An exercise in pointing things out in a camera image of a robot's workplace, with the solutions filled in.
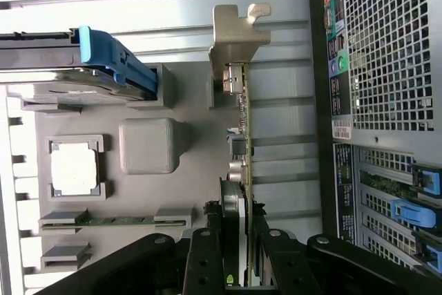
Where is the blue slot latch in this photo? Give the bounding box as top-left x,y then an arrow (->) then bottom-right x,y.
423,242 -> 442,265
391,200 -> 439,231
410,166 -> 442,189

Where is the grey parts rack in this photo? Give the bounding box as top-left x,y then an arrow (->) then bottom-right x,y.
5,62 -> 215,277

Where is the hard disk with blue carrier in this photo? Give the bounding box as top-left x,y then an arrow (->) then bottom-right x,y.
0,25 -> 161,103

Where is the silver CPU chip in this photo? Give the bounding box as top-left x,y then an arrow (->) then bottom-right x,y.
50,142 -> 99,197

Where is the green RAM stick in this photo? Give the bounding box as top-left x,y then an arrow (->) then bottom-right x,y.
40,216 -> 159,231

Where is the black open PC case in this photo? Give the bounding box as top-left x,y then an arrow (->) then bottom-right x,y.
306,0 -> 442,295

